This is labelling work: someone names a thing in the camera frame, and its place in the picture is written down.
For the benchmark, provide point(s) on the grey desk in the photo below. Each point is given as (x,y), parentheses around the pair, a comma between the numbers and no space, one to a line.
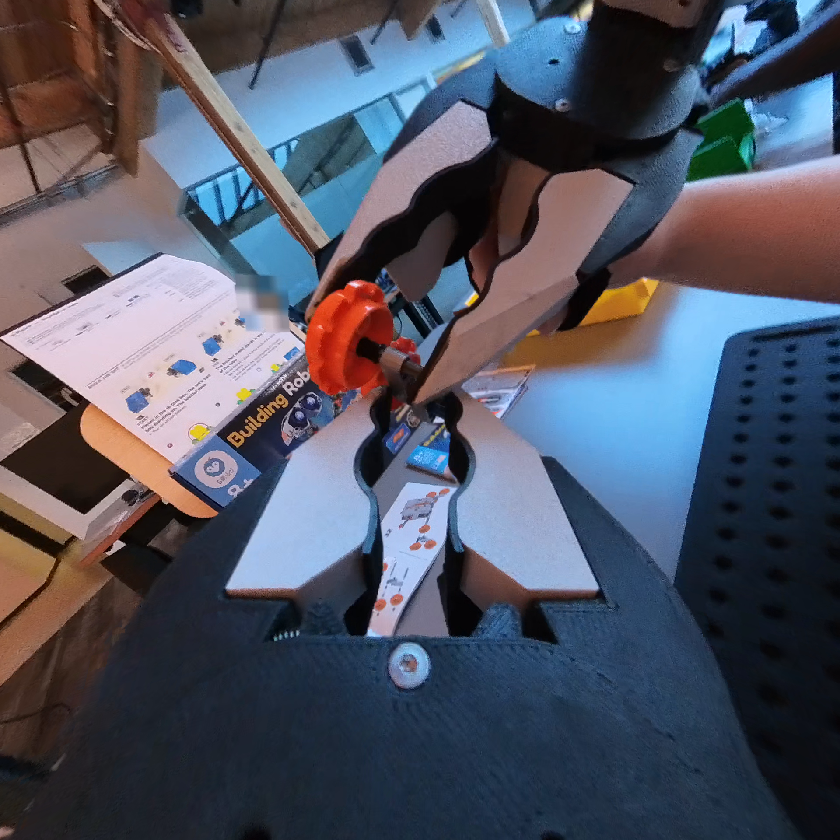
(623,407)

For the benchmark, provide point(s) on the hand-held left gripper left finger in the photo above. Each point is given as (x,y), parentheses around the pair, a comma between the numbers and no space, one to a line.
(302,525)

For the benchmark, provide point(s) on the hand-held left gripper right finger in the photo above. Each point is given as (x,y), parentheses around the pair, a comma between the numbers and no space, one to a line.
(525,525)

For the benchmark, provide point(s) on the white instruction booklet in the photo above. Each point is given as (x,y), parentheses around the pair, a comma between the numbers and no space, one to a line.
(413,518)

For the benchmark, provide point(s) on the blue booklet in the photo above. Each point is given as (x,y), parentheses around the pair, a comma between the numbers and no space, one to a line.
(430,453)

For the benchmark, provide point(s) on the green storage bin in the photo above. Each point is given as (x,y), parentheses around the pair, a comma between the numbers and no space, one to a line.
(722,144)

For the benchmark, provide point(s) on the black perforated panel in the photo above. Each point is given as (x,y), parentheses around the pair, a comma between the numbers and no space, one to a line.
(761,525)

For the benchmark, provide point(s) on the round wooden board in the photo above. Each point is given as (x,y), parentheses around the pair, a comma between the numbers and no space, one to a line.
(131,459)

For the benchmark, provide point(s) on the sticker sheet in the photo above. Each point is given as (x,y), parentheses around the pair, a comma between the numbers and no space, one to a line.
(505,390)

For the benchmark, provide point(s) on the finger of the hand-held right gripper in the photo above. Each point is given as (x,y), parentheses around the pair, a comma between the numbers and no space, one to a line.
(564,229)
(407,177)

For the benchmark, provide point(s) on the black connector pin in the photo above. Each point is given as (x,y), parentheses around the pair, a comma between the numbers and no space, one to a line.
(371,351)

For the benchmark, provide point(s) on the blue robot kit box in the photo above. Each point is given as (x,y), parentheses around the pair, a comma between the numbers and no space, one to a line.
(164,328)

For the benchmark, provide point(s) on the yellow storage bin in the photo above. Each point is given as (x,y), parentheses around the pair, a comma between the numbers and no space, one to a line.
(623,302)

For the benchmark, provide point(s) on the person's right forearm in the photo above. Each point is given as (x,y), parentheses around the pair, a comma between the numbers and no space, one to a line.
(754,229)

